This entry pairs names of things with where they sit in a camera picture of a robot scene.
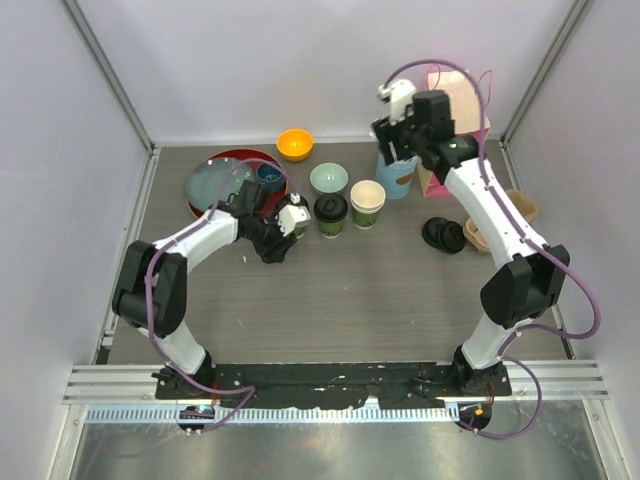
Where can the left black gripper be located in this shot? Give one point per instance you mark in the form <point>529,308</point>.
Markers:
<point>275,251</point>

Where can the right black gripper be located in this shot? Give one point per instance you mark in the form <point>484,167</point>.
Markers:
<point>387,133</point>

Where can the pink paper bag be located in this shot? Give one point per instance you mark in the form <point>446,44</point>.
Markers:
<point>465,112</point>

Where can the stack of black lids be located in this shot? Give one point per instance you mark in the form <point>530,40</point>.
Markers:
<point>444,235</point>

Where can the brown cardboard cup carrier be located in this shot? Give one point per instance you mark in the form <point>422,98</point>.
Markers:
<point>524,204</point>

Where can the green paper cup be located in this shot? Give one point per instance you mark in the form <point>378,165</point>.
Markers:
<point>330,229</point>
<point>300,231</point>

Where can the black coffee cup lid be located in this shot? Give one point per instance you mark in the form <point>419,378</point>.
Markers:
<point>287,200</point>

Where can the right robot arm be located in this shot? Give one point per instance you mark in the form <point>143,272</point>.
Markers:
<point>529,278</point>

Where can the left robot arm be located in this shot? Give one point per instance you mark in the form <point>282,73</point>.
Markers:
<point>151,289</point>

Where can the light blue straw holder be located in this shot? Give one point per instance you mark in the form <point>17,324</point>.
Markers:
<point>396,177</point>

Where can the red round tray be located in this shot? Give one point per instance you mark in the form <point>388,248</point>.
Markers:
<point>254,158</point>

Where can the dark blue ceramic cup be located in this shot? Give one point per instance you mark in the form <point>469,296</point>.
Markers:
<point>270,176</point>

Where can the light green bowl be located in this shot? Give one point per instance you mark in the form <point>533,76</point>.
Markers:
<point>329,178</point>

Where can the large blue-grey plate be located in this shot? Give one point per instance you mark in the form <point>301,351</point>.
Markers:
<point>216,178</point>

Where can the orange bowl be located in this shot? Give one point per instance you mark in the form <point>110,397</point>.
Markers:
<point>295,145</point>

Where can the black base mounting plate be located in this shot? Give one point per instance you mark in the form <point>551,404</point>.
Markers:
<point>335,386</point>

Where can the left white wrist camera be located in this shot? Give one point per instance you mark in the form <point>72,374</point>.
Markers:
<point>291,216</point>

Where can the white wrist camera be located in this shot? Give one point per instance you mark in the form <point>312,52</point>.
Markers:
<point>398,95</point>
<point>291,216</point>

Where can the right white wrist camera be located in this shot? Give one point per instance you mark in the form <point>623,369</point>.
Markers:
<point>398,95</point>

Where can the aluminium front rail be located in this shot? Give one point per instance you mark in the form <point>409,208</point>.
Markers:
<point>126,394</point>

